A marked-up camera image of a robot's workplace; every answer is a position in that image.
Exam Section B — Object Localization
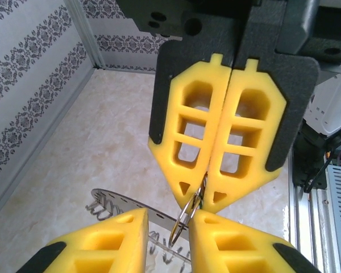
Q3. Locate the aluminium frame post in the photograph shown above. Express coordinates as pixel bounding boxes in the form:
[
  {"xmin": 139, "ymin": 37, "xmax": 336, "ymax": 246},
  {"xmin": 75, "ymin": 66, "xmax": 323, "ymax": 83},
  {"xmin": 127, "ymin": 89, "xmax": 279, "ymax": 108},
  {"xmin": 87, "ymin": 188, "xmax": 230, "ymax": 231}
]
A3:
[{"xmin": 63, "ymin": 0, "xmax": 106, "ymax": 69}]

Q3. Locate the aluminium table edge rail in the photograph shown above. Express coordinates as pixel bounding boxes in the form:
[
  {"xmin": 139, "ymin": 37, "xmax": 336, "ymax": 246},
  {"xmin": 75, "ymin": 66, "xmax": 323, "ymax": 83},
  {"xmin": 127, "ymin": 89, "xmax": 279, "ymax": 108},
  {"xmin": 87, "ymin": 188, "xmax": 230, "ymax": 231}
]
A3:
[
  {"xmin": 0, "ymin": 67, "xmax": 103, "ymax": 220},
  {"xmin": 103, "ymin": 64, "xmax": 160, "ymax": 75}
]

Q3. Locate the silver split key ring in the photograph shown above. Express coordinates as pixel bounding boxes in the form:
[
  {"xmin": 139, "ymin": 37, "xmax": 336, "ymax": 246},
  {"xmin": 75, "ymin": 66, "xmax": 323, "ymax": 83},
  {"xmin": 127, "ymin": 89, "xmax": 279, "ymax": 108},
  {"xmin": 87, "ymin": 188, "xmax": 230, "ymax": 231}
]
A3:
[{"xmin": 170, "ymin": 184, "xmax": 206, "ymax": 246}]

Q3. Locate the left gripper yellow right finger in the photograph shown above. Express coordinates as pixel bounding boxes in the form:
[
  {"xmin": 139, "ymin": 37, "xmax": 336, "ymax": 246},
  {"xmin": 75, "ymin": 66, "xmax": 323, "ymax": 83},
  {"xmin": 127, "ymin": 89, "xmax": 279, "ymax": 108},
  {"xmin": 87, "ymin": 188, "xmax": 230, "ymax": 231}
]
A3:
[{"xmin": 188, "ymin": 210, "xmax": 324, "ymax": 273}]

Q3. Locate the aluminium mounting rail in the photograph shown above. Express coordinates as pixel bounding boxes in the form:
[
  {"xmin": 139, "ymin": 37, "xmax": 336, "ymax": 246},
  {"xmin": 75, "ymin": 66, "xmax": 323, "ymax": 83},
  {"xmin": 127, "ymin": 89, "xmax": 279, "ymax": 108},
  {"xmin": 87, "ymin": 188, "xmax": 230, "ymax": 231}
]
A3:
[{"xmin": 286, "ymin": 162, "xmax": 330, "ymax": 273}]

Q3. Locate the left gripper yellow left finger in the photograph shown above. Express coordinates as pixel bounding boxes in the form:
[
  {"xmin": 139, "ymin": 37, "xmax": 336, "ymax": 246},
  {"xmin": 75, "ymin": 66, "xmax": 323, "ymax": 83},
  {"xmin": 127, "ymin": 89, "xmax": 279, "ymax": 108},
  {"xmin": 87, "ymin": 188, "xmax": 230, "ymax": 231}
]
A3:
[{"xmin": 16, "ymin": 206, "xmax": 151, "ymax": 273}]

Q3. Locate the metal disc with key rings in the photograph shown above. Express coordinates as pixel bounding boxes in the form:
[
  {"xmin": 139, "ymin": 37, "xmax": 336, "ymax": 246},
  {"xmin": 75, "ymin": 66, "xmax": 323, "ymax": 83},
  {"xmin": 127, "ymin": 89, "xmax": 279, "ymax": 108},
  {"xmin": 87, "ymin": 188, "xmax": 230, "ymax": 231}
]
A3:
[{"xmin": 85, "ymin": 187, "xmax": 194, "ymax": 268}]

